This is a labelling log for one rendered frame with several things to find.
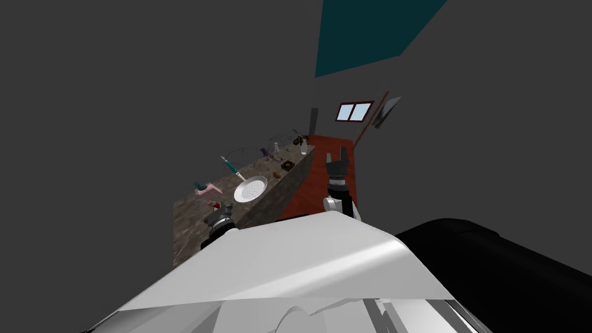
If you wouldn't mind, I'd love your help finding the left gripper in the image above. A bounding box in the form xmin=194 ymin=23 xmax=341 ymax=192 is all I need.
xmin=204 ymin=205 xmax=234 ymax=227

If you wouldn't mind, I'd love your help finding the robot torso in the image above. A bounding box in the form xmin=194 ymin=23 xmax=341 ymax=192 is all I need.
xmin=86 ymin=210 xmax=494 ymax=333

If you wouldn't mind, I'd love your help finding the window with brown frame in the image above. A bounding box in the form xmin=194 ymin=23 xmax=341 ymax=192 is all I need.
xmin=334 ymin=100 xmax=375 ymax=124

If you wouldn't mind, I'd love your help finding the framed picture on wall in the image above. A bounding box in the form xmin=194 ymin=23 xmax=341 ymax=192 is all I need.
xmin=371 ymin=95 xmax=403 ymax=130

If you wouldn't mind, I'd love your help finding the dark wire basket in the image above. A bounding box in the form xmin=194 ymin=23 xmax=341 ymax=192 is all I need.
xmin=225 ymin=147 xmax=265 ymax=173
xmin=267 ymin=133 xmax=297 ymax=150

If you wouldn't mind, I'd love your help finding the white pan with teal handle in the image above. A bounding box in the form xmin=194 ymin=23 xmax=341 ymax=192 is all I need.
xmin=220 ymin=155 xmax=269 ymax=204

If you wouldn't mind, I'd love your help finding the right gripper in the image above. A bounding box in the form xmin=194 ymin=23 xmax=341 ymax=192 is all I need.
xmin=325 ymin=146 xmax=349 ymax=182

